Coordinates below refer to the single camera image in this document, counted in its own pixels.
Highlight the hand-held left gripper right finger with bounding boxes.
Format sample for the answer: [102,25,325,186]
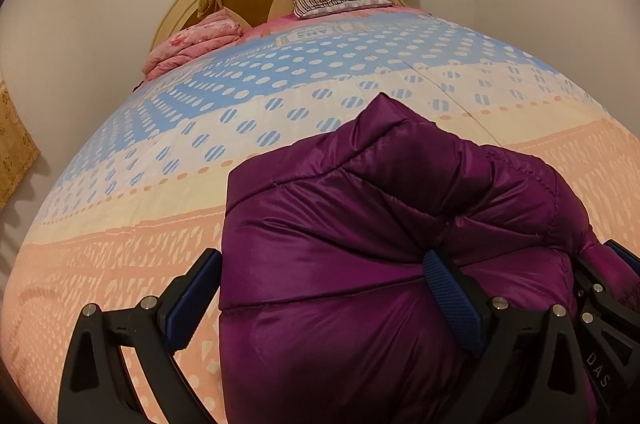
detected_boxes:
[422,249,599,424]

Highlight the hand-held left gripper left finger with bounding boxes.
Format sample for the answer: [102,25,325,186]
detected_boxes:
[58,248,223,424]

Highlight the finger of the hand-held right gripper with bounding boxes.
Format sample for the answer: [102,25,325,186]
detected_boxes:
[573,253,632,355]
[602,240,640,269]

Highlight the purple puffer jacket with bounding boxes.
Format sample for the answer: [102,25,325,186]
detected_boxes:
[217,92,640,424]

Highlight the polka dot bedspread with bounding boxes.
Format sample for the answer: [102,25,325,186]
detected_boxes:
[0,6,640,424]

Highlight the pink folded blanket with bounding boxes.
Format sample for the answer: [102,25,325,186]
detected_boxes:
[140,10,246,79]

